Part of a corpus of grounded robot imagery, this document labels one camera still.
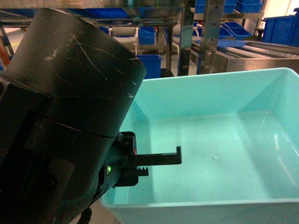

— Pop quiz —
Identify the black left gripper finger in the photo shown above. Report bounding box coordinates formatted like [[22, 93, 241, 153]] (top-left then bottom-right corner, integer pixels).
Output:
[[131, 167, 149, 176], [128, 146, 182, 166]]

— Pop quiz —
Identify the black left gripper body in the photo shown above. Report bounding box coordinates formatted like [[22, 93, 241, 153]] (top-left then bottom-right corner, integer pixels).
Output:
[[98, 132, 139, 194]]

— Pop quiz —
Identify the light teal plastic bin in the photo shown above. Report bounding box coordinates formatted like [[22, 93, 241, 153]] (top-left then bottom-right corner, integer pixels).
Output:
[[100, 68, 299, 224]]

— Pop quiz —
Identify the blue plastic lid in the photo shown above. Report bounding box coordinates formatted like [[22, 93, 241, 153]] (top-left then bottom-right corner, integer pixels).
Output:
[[216, 39, 247, 48]]

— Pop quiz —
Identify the stainless steel shelf front rail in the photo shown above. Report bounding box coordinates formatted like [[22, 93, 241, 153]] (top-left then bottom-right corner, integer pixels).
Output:
[[213, 41, 299, 73]]

